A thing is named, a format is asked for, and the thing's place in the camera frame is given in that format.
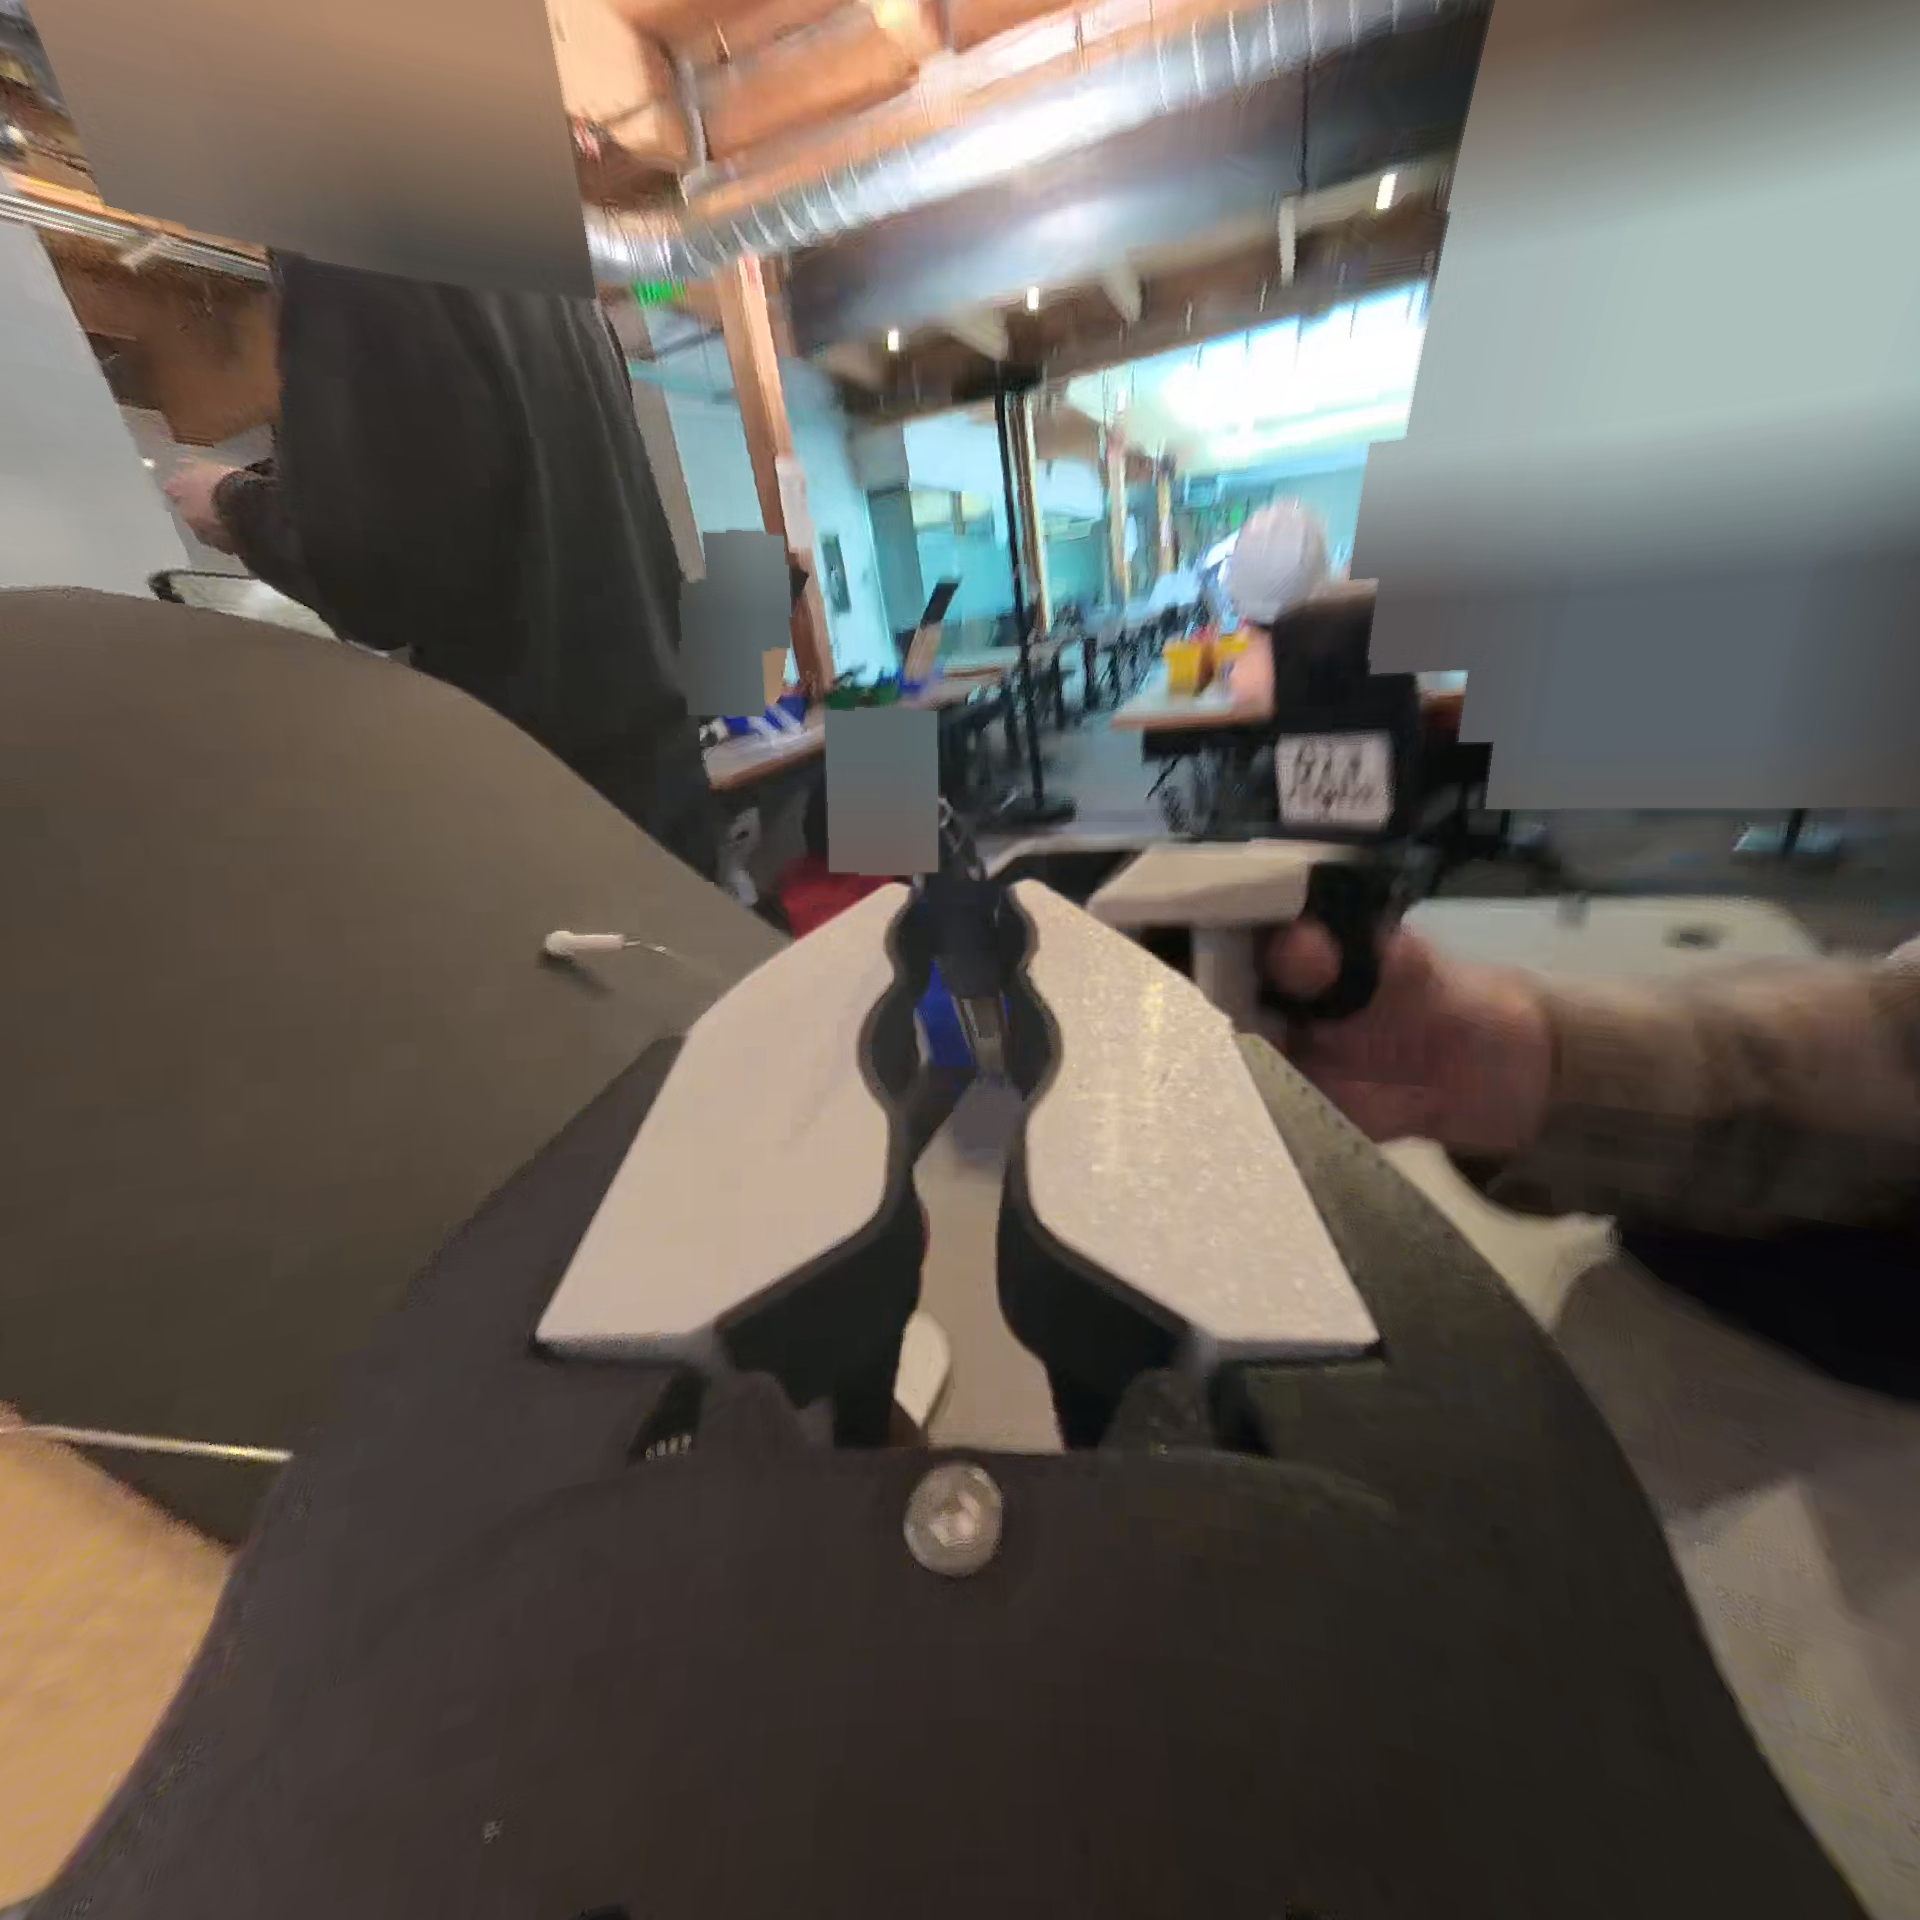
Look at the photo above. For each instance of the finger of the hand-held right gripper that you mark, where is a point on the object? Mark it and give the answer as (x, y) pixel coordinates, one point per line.
(1200, 884)

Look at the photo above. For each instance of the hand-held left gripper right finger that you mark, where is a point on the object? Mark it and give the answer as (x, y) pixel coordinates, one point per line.
(1185, 1155)

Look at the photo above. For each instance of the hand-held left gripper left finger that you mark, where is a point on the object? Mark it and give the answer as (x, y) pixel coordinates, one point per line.
(734, 1155)

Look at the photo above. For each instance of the blue pen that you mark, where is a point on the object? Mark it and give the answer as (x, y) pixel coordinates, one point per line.
(968, 937)

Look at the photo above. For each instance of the person's right forearm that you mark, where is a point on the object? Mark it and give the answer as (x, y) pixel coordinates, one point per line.
(1724, 1080)

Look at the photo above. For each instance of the person's right hand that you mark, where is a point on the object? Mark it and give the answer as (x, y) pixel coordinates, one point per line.
(1441, 1050)

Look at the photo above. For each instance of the mannequin head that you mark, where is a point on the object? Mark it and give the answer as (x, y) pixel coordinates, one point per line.
(1249, 661)

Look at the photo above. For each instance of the white hard hat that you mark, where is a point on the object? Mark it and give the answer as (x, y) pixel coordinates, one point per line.
(1279, 558)

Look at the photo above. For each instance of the yellow bin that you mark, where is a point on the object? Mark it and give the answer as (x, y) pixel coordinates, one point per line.
(1200, 662)

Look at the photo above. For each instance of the wooden work table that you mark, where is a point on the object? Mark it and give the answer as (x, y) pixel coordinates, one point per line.
(1185, 709)

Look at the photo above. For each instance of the red storage box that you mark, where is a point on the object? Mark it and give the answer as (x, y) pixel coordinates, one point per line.
(825, 900)

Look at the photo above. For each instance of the black pole stand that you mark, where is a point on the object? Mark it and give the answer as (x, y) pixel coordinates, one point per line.
(1026, 598)

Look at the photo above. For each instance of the long wooden desk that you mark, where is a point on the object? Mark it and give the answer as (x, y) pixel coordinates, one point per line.
(780, 750)

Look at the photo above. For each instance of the grey-topped wooden board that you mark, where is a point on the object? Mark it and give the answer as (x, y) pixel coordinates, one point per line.
(301, 974)

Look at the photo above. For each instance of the silver ventilation duct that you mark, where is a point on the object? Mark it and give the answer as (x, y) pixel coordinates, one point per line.
(975, 148)

